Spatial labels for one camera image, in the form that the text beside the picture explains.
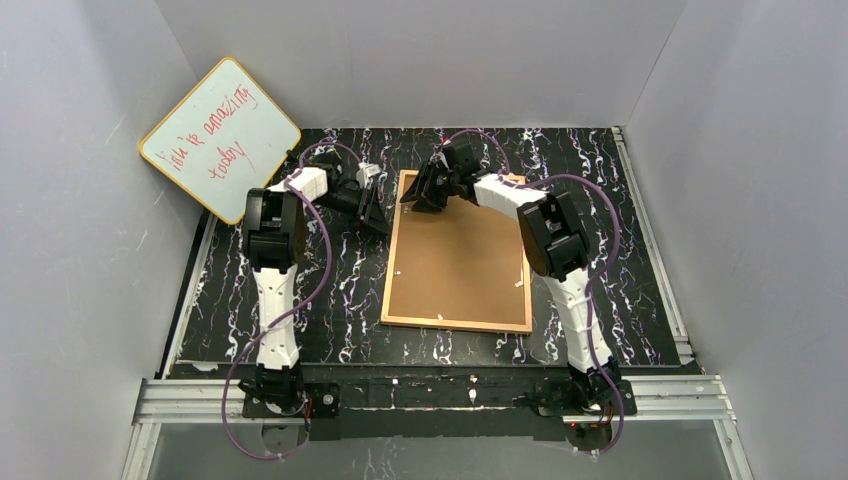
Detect yellow-edged whiteboard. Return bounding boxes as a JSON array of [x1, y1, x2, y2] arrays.
[[138, 57, 302, 225]]

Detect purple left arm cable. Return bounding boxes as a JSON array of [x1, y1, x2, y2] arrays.
[[221, 137, 367, 463]]

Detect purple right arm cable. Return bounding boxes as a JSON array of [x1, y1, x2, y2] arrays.
[[439, 128, 627, 457]]

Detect wooden picture frame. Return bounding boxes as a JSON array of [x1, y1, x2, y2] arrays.
[[380, 169, 534, 335]]

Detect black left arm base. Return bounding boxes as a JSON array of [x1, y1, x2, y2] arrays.
[[238, 380, 341, 419]]

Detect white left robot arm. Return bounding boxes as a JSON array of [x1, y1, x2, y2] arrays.
[[243, 152, 391, 371]]

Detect aluminium mounting rail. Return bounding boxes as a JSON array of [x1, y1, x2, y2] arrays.
[[133, 374, 736, 424]]

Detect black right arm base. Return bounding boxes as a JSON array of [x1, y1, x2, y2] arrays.
[[526, 379, 638, 418]]

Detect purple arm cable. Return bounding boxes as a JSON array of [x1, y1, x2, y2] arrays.
[[439, 128, 627, 457], [221, 137, 367, 463]]

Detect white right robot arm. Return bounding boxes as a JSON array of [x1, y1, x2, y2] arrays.
[[399, 141, 612, 375]]

